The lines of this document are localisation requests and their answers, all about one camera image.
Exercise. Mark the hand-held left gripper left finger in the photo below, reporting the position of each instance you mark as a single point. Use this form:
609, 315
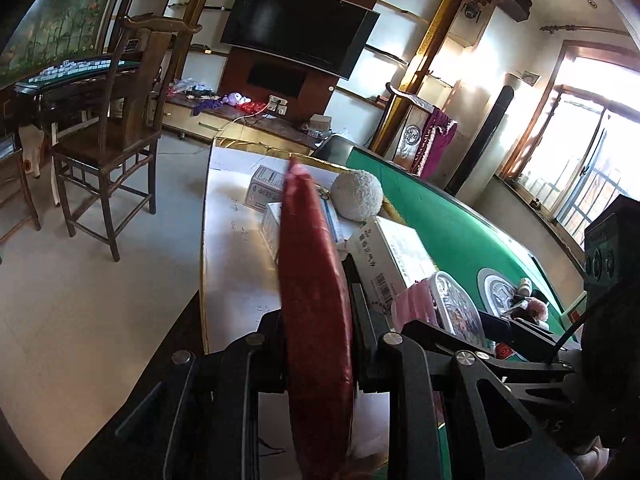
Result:
272, 360

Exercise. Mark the white blue-striped carton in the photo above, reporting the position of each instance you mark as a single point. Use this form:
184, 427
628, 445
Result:
270, 230

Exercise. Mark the tall back wooden chair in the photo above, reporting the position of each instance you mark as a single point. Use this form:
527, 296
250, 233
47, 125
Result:
100, 152

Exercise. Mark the flower wall mural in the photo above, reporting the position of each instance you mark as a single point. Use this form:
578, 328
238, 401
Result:
55, 15

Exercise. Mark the small cardboard box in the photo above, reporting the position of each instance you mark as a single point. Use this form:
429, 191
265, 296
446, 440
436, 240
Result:
321, 124

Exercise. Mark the green gold cardboard storage box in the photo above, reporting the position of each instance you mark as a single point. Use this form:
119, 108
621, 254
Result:
235, 270

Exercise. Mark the long white carton box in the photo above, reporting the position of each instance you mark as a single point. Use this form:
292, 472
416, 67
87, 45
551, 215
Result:
390, 255

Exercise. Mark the dark wooden chair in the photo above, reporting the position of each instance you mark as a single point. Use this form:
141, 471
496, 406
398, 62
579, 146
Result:
15, 160

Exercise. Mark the tall black column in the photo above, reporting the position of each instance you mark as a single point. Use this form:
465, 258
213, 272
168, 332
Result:
480, 145

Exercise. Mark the row of mahjong tiles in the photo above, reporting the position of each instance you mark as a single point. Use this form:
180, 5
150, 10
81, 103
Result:
65, 67

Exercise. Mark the red cloth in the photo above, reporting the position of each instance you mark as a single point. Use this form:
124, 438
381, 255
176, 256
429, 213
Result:
252, 108

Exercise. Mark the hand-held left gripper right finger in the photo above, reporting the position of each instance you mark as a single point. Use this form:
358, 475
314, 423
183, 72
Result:
365, 350

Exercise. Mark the purple plush toy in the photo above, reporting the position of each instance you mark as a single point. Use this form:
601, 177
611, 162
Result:
235, 99

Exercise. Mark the white plastic bag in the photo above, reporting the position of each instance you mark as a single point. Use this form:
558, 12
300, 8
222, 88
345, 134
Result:
34, 150

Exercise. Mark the small white red-label bottle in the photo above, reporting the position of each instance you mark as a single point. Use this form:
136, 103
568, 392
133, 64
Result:
524, 287

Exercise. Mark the white power socket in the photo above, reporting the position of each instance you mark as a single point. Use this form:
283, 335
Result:
278, 105

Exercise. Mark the window with metal bars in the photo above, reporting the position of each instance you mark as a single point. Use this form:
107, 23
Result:
575, 150

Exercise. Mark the black television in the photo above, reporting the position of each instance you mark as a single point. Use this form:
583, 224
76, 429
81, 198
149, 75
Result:
300, 25

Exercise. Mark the purple fringed cloth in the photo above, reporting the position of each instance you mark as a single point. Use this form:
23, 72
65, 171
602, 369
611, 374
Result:
440, 145

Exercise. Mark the dark mahjong table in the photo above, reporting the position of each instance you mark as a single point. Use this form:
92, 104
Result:
75, 92

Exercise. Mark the white fluffy ball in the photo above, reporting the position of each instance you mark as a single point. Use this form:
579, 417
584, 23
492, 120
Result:
356, 195

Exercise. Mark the person's right hand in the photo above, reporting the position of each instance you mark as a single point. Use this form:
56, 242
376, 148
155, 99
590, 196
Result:
592, 465

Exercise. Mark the round table control panel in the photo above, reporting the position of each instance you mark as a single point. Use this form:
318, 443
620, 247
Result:
495, 290

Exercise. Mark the carved back wooden chair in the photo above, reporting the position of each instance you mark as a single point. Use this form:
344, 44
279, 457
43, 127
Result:
412, 137

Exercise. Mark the red foil bag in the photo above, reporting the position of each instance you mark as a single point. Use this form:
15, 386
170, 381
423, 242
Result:
315, 310

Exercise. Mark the pink fluffy puff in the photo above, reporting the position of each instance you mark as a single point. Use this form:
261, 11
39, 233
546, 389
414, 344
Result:
537, 308

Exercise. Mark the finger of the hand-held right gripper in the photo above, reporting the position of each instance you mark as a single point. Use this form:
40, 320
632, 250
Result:
435, 332
520, 332

